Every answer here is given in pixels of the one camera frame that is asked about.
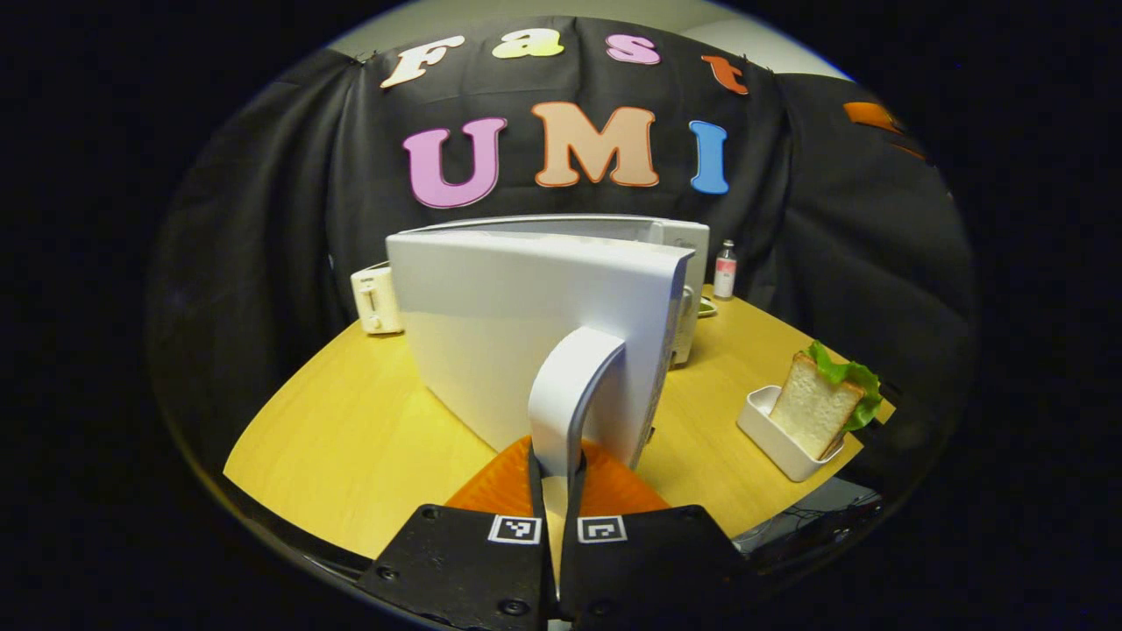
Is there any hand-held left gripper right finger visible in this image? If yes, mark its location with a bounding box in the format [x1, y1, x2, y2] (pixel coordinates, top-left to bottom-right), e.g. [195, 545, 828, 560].
[559, 438, 765, 625]

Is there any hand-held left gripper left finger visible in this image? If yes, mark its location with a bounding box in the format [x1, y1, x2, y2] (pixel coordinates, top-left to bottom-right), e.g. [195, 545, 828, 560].
[355, 436, 553, 631]

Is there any lettuce sandwich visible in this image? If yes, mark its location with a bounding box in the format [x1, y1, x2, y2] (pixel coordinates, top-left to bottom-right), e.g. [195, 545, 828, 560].
[770, 340, 883, 461]

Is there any white microwave oven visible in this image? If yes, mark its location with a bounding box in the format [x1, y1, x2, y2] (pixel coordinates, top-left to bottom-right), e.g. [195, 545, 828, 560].
[386, 215, 711, 579]

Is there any white rectangular tray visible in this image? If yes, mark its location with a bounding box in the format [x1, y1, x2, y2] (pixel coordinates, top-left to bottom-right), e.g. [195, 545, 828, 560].
[736, 386, 847, 483]

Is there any small bottle with pink label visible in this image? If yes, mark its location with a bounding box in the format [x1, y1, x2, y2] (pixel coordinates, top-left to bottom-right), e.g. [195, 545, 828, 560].
[714, 240, 739, 301]

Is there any white toaster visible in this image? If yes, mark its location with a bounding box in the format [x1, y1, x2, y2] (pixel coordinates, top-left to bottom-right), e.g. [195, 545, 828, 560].
[351, 261, 405, 336]

